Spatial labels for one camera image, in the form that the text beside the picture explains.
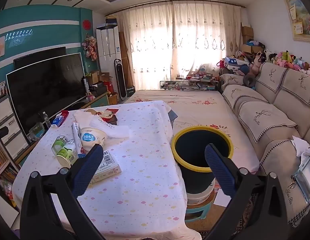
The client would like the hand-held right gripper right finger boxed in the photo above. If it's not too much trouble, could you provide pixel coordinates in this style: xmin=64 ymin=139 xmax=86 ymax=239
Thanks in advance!
xmin=204 ymin=144 xmax=289 ymax=240

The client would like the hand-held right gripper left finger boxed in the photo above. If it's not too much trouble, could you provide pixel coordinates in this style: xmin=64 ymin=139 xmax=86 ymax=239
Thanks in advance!
xmin=20 ymin=144 xmax=105 ymax=240

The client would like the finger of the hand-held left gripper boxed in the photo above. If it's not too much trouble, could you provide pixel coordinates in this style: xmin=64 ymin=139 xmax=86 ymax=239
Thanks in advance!
xmin=0 ymin=126 xmax=9 ymax=144

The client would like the white barcode carton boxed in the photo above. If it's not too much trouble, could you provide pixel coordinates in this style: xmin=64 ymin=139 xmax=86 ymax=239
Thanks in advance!
xmin=88 ymin=149 xmax=122 ymax=187

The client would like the green yogurt cup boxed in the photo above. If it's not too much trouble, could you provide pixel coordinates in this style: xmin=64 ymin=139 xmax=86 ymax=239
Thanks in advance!
xmin=52 ymin=135 xmax=69 ymax=153
xmin=56 ymin=145 xmax=79 ymax=169

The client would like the black yellow-rimmed trash bin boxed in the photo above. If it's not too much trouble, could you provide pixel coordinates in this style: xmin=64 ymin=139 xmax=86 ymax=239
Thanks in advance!
xmin=171 ymin=126 xmax=234 ymax=195

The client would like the white pudding cup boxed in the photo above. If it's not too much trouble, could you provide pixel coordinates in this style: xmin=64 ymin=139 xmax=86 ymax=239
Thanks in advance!
xmin=80 ymin=127 xmax=107 ymax=153

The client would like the white tube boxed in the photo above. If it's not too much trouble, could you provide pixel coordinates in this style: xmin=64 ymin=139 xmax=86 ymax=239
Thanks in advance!
xmin=71 ymin=121 xmax=86 ymax=155

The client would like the white foam net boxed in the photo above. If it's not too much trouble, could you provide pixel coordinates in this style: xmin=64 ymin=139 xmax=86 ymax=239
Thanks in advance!
xmin=87 ymin=115 xmax=130 ymax=138

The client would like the white plastic wrapper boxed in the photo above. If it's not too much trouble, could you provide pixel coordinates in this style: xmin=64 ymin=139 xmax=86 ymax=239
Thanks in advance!
xmin=73 ymin=110 xmax=100 ymax=125

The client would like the red snack packet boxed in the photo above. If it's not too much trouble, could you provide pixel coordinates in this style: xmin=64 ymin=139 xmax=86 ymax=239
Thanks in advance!
xmin=96 ymin=107 xmax=119 ymax=119

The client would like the white drawer unit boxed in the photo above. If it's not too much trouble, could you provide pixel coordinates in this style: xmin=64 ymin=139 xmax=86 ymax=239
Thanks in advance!
xmin=0 ymin=96 xmax=29 ymax=160

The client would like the row of books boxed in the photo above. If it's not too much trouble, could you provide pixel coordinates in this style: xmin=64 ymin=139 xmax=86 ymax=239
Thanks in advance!
xmin=0 ymin=146 xmax=18 ymax=180

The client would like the white paper sheet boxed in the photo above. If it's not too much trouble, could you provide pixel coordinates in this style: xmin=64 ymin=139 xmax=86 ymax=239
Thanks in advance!
xmin=214 ymin=189 xmax=232 ymax=208

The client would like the white bookshelf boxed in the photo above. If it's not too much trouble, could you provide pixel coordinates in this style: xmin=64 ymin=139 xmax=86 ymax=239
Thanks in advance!
xmin=0 ymin=140 xmax=21 ymax=205

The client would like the white plastic bucket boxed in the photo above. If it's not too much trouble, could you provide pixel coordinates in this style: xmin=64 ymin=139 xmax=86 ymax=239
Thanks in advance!
xmin=187 ymin=177 xmax=217 ymax=205

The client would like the clear plastic bag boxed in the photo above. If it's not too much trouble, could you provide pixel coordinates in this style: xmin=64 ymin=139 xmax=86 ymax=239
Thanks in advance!
xmin=28 ymin=122 xmax=46 ymax=142

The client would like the clear water bottle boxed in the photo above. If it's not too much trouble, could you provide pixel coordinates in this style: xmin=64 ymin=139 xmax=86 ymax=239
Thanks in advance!
xmin=42 ymin=111 xmax=51 ymax=129

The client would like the patterned rug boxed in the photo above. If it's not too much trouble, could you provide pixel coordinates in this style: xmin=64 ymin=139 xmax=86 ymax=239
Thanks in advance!
xmin=186 ymin=195 xmax=260 ymax=233

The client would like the teal plastic stool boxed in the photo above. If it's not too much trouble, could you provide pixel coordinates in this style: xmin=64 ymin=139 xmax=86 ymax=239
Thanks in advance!
xmin=185 ymin=195 xmax=215 ymax=222

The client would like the pile of colourful packets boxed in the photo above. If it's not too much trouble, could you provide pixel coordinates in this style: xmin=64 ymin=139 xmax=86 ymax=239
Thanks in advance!
xmin=0 ymin=177 xmax=18 ymax=208

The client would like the white dotted tablecloth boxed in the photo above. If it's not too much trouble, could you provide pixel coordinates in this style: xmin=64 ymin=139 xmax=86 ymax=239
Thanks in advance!
xmin=12 ymin=100 xmax=203 ymax=240

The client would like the blue tissue pack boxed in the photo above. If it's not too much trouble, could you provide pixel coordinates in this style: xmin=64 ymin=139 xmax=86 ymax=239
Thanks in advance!
xmin=50 ymin=114 xmax=65 ymax=128

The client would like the floral bed sheet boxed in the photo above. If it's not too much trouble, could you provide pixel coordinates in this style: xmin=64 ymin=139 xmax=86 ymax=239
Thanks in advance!
xmin=125 ymin=89 xmax=260 ymax=173

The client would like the deer print seat cover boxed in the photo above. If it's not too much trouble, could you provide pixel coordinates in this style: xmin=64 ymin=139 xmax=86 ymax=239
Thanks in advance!
xmin=220 ymin=74 xmax=245 ymax=88
xmin=222 ymin=85 xmax=270 ymax=111
xmin=260 ymin=140 xmax=310 ymax=228
xmin=239 ymin=101 xmax=298 ymax=143

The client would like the large curved television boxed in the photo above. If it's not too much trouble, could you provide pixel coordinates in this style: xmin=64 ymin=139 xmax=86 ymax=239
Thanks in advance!
xmin=6 ymin=52 xmax=86 ymax=140

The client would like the black long box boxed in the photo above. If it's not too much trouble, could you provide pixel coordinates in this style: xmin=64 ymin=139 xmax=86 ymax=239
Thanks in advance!
xmin=81 ymin=76 xmax=90 ymax=95

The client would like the clear plastic folder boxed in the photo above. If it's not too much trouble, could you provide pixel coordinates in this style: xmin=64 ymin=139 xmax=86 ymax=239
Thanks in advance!
xmin=294 ymin=152 xmax=310 ymax=204

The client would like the beige sofa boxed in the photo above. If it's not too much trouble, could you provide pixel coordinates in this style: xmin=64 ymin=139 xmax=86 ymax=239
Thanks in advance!
xmin=218 ymin=62 xmax=310 ymax=229

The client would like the small black television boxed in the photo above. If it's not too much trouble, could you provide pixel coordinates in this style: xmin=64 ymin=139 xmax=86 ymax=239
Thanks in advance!
xmin=13 ymin=46 xmax=68 ymax=70

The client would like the brown cardboard box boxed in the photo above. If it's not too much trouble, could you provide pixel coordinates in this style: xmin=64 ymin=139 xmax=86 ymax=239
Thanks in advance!
xmin=98 ymin=72 xmax=114 ymax=83
xmin=86 ymin=70 xmax=100 ymax=85

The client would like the grey neck pillow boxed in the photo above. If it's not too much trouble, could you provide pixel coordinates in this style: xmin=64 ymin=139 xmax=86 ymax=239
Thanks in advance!
xmin=243 ymin=73 xmax=257 ymax=88

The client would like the black white tower fan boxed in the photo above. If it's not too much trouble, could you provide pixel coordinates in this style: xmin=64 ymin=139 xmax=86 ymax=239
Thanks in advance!
xmin=113 ymin=59 xmax=128 ymax=101

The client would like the pile of books and boxes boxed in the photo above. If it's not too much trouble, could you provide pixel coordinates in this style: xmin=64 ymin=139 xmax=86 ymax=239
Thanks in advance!
xmin=175 ymin=69 xmax=219 ymax=90

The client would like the glass coffee table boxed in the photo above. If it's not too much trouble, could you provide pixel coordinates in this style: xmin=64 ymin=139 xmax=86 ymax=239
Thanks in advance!
xmin=160 ymin=76 xmax=220 ymax=90

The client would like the deer print backrest cover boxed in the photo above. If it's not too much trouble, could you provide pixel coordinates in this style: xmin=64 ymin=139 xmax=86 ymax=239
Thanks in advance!
xmin=281 ymin=69 xmax=310 ymax=105
xmin=256 ymin=62 xmax=292 ymax=94

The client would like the blue star print bag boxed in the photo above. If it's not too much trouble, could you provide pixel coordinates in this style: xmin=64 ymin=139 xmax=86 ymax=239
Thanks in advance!
xmin=224 ymin=57 xmax=243 ymax=72

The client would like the tall brown cardboard sheet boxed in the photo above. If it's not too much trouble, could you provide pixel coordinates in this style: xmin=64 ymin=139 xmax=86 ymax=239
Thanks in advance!
xmin=118 ymin=31 xmax=135 ymax=88

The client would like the artificial flower garland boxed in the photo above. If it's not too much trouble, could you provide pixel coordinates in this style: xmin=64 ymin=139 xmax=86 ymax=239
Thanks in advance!
xmin=82 ymin=34 xmax=98 ymax=62

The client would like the open cardboard box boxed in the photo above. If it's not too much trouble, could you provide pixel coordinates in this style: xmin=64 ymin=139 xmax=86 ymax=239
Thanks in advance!
xmin=242 ymin=44 xmax=264 ymax=54

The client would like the white standing air conditioner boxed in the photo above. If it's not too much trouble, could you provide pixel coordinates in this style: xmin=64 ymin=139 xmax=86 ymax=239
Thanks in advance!
xmin=95 ymin=24 xmax=121 ymax=80

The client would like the row of plush toys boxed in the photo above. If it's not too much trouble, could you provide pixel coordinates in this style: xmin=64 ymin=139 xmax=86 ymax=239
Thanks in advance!
xmin=235 ymin=49 xmax=310 ymax=78

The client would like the cream embroidered curtain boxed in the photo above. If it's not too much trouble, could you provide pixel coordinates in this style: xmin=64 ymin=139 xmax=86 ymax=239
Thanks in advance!
xmin=115 ymin=0 xmax=243 ymax=92

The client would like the framed flower painting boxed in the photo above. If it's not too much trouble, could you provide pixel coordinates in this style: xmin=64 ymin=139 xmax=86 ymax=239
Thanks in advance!
xmin=282 ymin=0 xmax=310 ymax=43

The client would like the curtain rod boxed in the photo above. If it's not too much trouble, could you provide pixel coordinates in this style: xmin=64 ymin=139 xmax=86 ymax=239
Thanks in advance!
xmin=106 ymin=0 xmax=248 ymax=17

